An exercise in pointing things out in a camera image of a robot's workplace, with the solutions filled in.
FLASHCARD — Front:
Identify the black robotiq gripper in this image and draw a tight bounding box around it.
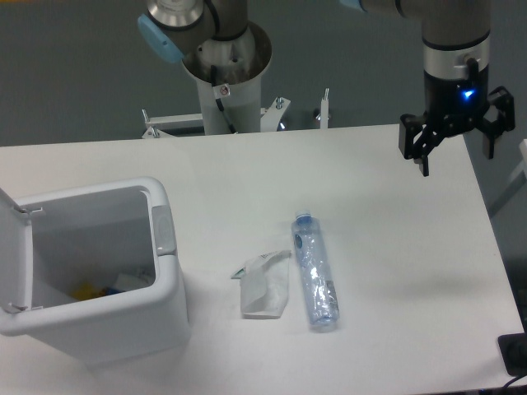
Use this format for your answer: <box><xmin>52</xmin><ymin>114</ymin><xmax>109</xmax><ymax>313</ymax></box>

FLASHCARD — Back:
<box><xmin>399</xmin><ymin>72</ymin><xmax>515</xmax><ymax>177</ymax></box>

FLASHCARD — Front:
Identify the clear plastic water bottle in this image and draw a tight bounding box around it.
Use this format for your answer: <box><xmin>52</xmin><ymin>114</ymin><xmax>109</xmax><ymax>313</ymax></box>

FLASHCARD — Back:
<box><xmin>291</xmin><ymin>210</ymin><xmax>340</xmax><ymax>331</ymax></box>

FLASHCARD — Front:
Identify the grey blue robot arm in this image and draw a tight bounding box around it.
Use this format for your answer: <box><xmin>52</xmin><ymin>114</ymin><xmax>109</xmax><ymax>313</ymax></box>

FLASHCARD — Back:
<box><xmin>138</xmin><ymin>1</ymin><xmax>515</xmax><ymax>174</ymax></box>

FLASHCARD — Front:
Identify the white trash in bin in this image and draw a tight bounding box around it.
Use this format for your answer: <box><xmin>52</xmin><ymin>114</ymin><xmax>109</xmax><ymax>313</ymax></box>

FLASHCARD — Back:
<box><xmin>112</xmin><ymin>268</ymin><xmax>156</xmax><ymax>292</ymax></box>

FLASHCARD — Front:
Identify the blue trash in bin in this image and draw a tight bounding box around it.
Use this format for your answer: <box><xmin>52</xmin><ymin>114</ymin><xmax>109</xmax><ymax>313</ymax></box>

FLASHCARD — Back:
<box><xmin>99</xmin><ymin>287</ymin><xmax>122</xmax><ymax>297</ymax></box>

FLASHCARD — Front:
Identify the white plastic trash can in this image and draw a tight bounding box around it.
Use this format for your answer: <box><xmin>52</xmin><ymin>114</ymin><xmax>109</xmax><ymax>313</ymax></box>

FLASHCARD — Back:
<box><xmin>1</xmin><ymin>177</ymin><xmax>191</xmax><ymax>365</ymax></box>

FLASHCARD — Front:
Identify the yellow trash in bin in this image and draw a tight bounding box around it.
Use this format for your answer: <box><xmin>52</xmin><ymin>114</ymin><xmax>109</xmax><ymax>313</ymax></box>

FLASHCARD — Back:
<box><xmin>71</xmin><ymin>282</ymin><xmax>101</xmax><ymax>301</ymax></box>

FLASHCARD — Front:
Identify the black device at edge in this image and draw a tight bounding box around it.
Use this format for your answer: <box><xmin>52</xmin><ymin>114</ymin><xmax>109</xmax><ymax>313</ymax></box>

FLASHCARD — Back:
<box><xmin>497</xmin><ymin>332</ymin><xmax>526</xmax><ymax>376</ymax></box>

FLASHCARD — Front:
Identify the white frame at right edge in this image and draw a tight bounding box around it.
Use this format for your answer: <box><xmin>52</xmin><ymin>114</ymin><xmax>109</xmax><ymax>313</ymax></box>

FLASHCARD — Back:
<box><xmin>487</xmin><ymin>138</ymin><xmax>527</xmax><ymax>218</ymax></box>

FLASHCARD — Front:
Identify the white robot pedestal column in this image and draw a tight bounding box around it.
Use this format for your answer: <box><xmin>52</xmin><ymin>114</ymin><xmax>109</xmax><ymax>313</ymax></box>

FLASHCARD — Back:
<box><xmin>183</xmin><ymin>21</ymin><xmax>272</xmax><ymax>135</ymax></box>

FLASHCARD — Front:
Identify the black pedestal cable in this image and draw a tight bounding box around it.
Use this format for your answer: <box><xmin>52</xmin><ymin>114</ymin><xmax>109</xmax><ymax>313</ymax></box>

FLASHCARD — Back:
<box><xmin>210</xmin><ymin>64</ymin><xmax>239</xmax><ymax>135</ymax></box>

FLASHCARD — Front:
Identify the white metal base frame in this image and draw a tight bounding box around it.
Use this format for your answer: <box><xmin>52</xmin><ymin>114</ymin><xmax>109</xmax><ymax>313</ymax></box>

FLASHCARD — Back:
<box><xmin>141</xmin><ymin>88</ymin><xmax>333</xmax><ymax>140</ymax></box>

